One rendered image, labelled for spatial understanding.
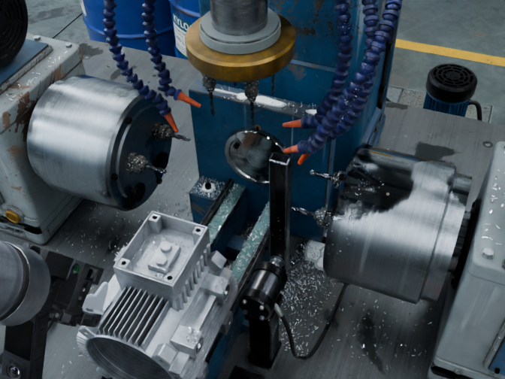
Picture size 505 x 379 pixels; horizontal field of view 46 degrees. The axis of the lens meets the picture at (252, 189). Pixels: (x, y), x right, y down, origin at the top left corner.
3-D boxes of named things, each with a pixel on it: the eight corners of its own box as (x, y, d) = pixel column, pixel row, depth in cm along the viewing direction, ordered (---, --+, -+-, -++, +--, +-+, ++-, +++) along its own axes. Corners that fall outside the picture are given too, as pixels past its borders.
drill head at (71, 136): (63, 126, 146) (34, 37, 129) (195, 163, 136) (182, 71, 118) (-4, 194, 130) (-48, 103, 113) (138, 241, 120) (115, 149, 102)
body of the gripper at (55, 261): (108, 270, 80) (61, 255, 68) (84, 332, 78) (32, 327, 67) (61, 253, 82) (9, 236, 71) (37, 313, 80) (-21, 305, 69)
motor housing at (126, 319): (148, 284, 112) (131, 217, 98) (241, 315, 106) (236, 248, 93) (90, 377, 99) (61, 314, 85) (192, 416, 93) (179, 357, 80)
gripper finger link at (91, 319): (110, 318, 82) (79, 313, 74) (106, 328, 82) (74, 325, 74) (82, 307, 84) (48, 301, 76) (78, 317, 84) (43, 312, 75)
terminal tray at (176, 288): (156, 238, 100) (149, 209, 94) (213, 256, 97) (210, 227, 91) (119, 294, 92) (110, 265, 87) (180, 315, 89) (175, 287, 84)
